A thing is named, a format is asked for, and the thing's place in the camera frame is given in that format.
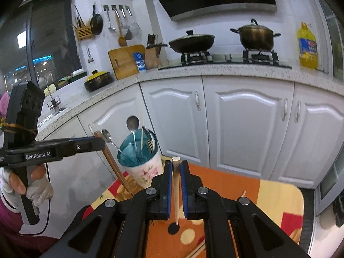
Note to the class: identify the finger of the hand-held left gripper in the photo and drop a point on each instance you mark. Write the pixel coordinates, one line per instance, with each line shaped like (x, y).
(88, 145)

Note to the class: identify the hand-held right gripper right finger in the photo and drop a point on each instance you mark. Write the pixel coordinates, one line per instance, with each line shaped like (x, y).
(183, 190)

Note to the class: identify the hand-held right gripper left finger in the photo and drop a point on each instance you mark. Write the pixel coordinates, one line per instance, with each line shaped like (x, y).
(168, 188)

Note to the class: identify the brown wooden chopstick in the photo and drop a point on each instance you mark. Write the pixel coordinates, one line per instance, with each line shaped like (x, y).
(118, 174)
(92, 130)

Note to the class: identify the metal spoon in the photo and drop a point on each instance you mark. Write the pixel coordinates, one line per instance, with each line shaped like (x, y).
(107, 135)
(133, 122)

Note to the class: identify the floral cup with teal interior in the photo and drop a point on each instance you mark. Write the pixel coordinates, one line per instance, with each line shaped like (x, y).
(145, 172)

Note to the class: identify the metal fork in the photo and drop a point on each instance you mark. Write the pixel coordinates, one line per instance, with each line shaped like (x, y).
(149, 135)

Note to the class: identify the person's left forearm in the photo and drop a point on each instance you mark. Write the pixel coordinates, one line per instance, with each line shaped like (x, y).
(8, 217)

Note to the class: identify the person's left hand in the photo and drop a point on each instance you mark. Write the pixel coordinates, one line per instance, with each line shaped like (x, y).
(40, 188)

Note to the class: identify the metal kitchen faucet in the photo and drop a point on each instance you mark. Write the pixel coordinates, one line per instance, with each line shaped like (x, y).
(53, 103)

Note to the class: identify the white cabinet door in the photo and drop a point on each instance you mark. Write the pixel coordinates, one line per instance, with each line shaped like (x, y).
(102, 113)
(247, 129)
(174, 123)
(317, 139)

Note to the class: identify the yellow sponge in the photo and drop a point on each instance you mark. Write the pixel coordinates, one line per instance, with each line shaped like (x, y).
(51, 90)

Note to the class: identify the yellow-lidded black casserole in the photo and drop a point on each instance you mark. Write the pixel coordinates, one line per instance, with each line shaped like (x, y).
(98, 80)

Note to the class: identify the white dish container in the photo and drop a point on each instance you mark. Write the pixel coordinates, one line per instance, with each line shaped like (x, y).
(79, 74)

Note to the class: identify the dark kitchen window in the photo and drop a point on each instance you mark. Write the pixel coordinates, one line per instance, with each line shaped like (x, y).
(48, 37)

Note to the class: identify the metal peeler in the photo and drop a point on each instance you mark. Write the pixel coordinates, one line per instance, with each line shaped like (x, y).
(90, 57)

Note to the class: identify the wooden cutting board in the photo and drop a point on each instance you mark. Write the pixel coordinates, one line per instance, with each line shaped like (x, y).
(123, 61)

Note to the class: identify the blue and white carton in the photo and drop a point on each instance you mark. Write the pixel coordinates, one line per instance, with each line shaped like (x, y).
(139, 63)

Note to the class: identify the wooden utensil holder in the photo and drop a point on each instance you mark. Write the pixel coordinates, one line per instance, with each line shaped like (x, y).
(83, 33)

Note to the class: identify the wooden knife block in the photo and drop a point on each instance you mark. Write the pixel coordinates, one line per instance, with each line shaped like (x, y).
(151, 57)

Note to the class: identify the wooden spatula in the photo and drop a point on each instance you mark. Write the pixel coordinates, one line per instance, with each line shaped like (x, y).
(122, 41)

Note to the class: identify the black frying pan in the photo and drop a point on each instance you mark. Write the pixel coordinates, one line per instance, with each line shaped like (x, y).
(96, 22)

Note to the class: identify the metal mesh strainer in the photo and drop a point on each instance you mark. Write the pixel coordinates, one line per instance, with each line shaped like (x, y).
(135, 29)

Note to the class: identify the black gas stove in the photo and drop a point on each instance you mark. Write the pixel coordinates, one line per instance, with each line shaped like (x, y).
(223, 63)

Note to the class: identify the black wok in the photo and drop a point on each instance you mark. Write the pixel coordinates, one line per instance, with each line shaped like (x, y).
(192, 45)

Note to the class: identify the black wok lid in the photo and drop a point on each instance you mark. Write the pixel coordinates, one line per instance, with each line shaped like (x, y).
(191, 37)

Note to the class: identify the brown cooking pot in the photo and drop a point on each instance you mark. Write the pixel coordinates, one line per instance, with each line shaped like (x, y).
(256, 39)

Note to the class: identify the brown pot lid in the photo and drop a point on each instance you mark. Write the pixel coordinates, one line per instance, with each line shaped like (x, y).
(255, 26)

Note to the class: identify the yellow cooking oil bottle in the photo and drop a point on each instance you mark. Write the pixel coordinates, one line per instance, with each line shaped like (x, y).
(307, 48)

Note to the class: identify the glass paned door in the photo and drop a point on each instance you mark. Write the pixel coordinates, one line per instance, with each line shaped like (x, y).
(333, 45)

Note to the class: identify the black wall hooks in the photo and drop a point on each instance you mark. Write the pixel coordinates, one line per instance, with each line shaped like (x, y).
(118, 7)

